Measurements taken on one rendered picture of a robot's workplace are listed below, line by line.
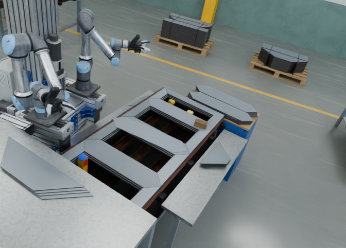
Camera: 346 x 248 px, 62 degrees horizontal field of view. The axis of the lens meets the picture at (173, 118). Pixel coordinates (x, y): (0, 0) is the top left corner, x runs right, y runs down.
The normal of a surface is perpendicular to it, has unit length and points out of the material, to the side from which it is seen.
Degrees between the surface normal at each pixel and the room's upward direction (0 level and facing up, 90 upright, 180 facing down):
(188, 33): 90
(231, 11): 90
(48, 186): 0
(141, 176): 0
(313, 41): 90
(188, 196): 0
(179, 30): 90
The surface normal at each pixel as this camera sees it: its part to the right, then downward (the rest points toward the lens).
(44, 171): 0.18, -0.80
